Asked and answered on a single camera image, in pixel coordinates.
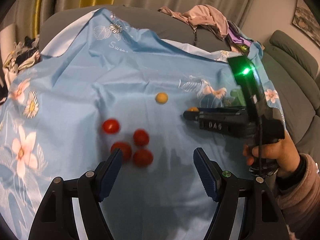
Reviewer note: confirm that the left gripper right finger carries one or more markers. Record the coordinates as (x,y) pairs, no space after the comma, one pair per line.
(261,217)

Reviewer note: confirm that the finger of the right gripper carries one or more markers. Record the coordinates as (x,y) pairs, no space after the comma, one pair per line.
(225,114)

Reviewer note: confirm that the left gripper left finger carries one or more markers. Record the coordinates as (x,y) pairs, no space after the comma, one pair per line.
(55,217)

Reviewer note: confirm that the large tan longan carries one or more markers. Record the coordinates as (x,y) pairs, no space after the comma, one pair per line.
(193,109)

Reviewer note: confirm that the small tan longan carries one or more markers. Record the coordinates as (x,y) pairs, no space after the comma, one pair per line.
(161,98)

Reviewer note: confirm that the cherry tomato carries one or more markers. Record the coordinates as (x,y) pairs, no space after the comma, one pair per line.
(142,157)
(111,126)
(141,137)
(125,148)

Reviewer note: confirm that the green plastic bowl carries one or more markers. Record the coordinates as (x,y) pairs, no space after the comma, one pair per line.
(235,99)

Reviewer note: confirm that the pink sleeve forearm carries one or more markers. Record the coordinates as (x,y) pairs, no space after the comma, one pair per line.
(298,199)

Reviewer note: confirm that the person right hand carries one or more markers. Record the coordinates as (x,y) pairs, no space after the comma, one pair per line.
(285,153)

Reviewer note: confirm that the purple clothing pile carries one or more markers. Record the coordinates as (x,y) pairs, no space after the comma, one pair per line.
(237,40)

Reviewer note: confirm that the pink crumpled clothing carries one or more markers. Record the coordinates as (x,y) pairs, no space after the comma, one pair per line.
(205,16)

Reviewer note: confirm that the blue floral cloth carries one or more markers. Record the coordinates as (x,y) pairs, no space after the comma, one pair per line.
(97,68)

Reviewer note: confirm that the cluttered side pile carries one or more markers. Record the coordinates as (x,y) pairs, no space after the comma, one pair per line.
(24,55)

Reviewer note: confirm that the framed wall picture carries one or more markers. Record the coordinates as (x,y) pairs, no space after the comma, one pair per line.
(305,21)

